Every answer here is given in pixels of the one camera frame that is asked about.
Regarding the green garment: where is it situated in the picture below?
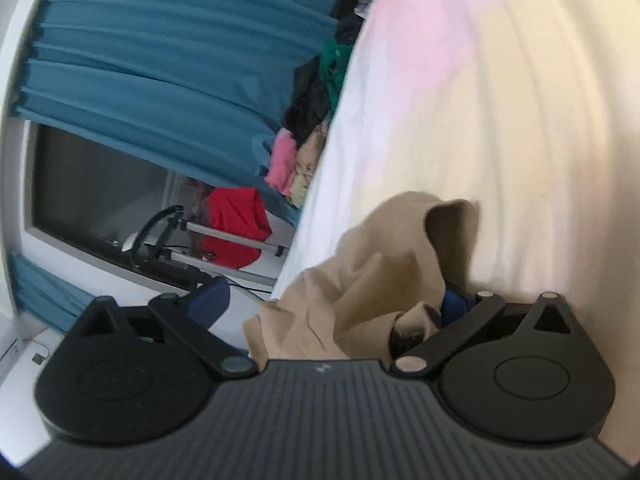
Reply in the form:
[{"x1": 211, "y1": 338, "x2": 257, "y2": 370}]
[{"x1": 320, "y1": 35, "x2": 354, "y2": 101}]

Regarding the black garment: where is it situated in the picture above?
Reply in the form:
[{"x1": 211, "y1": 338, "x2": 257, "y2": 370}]
[{"x1": 283, "y1": 55, "x2": 337, "y2": 147}]

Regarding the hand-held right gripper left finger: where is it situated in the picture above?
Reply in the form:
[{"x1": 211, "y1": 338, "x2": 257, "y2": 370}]
[{"x1": 68, "y1": 276, "x2": 259, "y2": 379}]

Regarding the tan folded garment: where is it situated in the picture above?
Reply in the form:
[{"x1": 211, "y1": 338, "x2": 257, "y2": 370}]
[{"x1": 288, "y1": 122, "x2": 331, "y2": 208}]

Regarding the pink folded garment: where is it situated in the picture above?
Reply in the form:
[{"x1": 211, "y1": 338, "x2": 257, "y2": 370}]
[{"x1": 264, "y1": 129, "x2": 301, "y2": 195}]

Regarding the pastel tie-dye bed sheet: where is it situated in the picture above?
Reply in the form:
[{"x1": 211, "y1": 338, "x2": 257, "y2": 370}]
[{"x1": 272, "y1": 0, "x2": 640, "y2": 396}]

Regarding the red cloth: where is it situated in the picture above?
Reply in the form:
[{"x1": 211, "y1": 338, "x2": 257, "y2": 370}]
[{"x1": 198, "y1": 187, "x2": 273, "y2": 269}]

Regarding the metal folding rack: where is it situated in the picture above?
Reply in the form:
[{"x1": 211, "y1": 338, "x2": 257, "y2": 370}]
[{"x1": 122, "y1": 204, "x2": 293, "y2": 293}]

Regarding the window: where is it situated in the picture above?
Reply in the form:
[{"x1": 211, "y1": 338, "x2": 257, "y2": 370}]
[{"x1": 22, "y1": 121, "x2": 201, "y2": 271}]

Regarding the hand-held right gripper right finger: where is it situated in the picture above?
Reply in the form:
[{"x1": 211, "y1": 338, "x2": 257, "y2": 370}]
[{"x1": 390, "y1": 290, "x2": 584, "y2": 379}]

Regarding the white device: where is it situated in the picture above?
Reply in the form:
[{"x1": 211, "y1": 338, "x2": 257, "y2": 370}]
[{"x1": 0, "y1": 312, "x2": 63, "y2": 386}]

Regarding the teal curtain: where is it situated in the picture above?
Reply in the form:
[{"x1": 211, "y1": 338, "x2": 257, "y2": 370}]
[{"x1": 11, "y1": 0, "x2": 346, "y2": 333}]

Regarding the beige cloth garment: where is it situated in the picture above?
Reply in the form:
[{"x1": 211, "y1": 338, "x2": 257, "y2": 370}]
[{"x1": 243, "y1": 191, "x2": 482, "y2": 367}]

